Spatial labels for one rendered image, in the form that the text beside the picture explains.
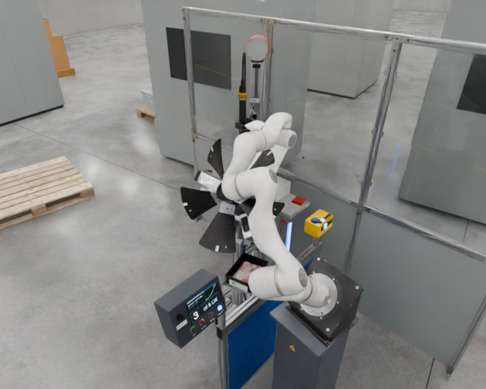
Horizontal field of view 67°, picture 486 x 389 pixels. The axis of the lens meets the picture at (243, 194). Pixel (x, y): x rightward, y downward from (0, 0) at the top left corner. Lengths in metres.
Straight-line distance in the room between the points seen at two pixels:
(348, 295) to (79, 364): 1.99
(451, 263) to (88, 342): 2.52
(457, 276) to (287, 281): 1.42
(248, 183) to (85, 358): 2.05
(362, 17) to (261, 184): 6.44
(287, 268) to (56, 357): 2.12
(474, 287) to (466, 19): 2.35
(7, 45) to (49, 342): 5.14
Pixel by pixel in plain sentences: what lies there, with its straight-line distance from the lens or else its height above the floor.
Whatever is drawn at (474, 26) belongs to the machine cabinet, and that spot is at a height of 1.89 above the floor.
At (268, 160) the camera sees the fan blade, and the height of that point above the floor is 1.41.
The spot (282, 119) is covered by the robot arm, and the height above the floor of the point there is 1.77.
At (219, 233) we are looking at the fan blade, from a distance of 2.16.
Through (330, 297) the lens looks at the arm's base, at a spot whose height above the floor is 1.10.
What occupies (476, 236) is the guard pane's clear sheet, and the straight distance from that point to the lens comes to 2.41.
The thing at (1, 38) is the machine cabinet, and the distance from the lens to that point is 7.19.
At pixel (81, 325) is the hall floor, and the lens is 3.22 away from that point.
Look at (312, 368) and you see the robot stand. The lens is 1.91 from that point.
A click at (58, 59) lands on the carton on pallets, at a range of 9.98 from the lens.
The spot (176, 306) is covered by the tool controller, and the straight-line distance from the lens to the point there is 1.48.
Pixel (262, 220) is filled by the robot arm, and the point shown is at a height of 1.56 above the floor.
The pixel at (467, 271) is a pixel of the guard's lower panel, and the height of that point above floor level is 0.86.
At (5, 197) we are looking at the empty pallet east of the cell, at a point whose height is 0.14.
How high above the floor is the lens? 2.37
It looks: 33 degrees down
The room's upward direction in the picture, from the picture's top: straight up
